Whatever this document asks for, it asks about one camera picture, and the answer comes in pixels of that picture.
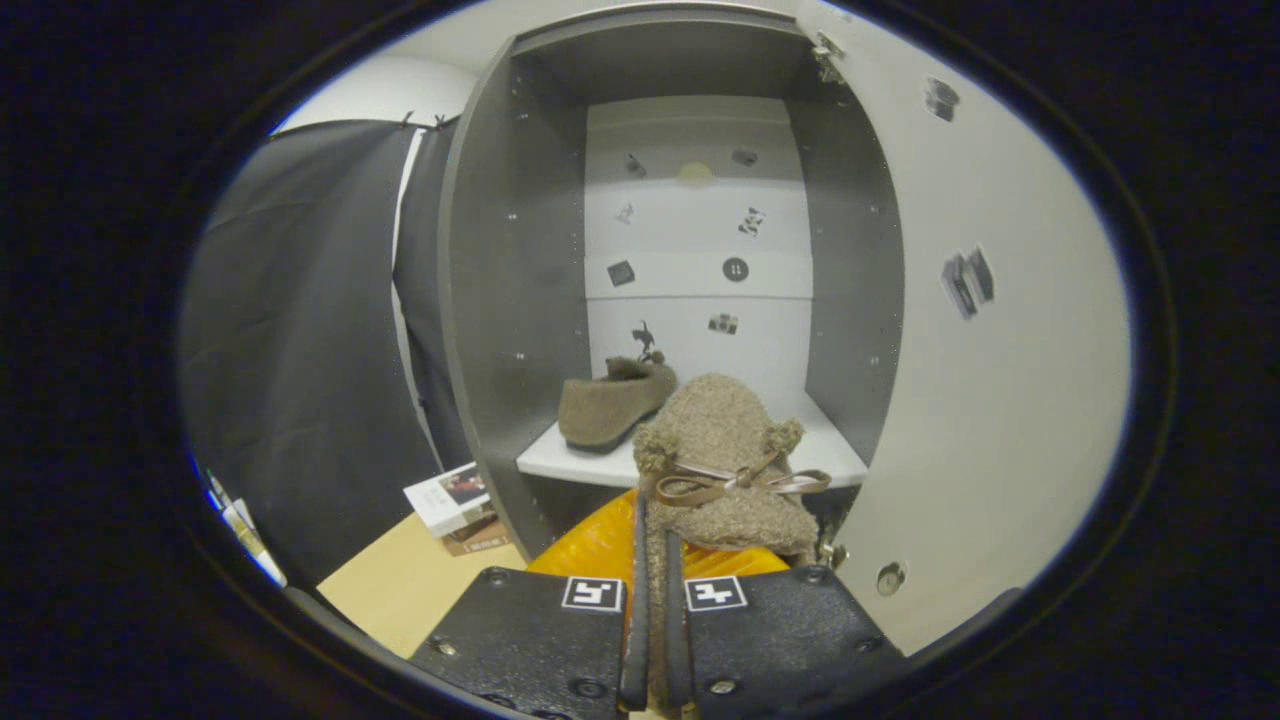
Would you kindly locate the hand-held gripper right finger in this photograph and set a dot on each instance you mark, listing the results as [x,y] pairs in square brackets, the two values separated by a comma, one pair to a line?
[790,640]

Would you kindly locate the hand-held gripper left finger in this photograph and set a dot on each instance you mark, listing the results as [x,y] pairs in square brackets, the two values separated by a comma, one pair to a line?
[530,640]

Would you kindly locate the brown fuzzy shoe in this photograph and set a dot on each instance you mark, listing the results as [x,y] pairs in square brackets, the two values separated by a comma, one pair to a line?
[720,425]
[610,405]

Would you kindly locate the grey shoe cabinet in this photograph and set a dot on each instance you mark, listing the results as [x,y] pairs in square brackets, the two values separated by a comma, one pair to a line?
[520,280]

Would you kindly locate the metal door hinge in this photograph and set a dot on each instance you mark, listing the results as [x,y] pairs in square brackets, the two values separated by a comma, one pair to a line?
[828,55]
[835,553]

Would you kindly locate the white cabinet shelf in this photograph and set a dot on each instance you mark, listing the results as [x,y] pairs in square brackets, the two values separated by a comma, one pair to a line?
[560,462]

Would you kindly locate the brown book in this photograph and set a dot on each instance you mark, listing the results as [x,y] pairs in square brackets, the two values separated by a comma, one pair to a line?
[480,542]

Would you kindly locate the white book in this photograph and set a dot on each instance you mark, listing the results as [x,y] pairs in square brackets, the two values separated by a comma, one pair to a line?
[445,495]

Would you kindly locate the black backdrop cloth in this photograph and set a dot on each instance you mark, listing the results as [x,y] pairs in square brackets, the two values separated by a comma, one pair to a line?
[300,330]

